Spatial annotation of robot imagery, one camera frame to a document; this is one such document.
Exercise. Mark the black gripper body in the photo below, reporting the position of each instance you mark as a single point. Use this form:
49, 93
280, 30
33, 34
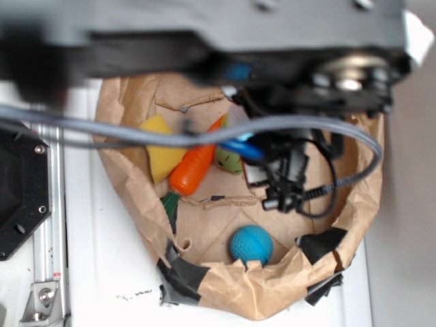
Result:
278, 161

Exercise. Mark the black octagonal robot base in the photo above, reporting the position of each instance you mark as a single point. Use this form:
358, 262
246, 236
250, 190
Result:
25, 186

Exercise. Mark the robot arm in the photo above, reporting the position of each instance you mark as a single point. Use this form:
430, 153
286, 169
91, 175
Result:
298, 68

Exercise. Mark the green plush toy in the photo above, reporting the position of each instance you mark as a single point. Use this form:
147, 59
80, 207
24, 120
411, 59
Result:
225, 159

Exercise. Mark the blue ball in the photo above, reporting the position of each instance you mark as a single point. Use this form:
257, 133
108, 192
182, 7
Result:
251, 243

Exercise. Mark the orange toy carrot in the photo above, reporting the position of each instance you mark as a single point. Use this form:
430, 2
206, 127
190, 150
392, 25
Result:
188, 175

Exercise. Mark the crumpled brown paper bag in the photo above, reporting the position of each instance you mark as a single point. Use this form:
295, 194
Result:
195, 259

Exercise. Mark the yellow sponge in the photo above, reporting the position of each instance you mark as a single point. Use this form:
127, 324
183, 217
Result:
163, 160

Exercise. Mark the aluminium extrusion rail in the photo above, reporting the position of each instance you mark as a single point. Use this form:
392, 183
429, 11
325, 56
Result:
51, 211

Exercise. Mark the metal corner bracket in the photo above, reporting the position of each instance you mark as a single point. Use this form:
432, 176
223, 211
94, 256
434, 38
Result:
44, 306

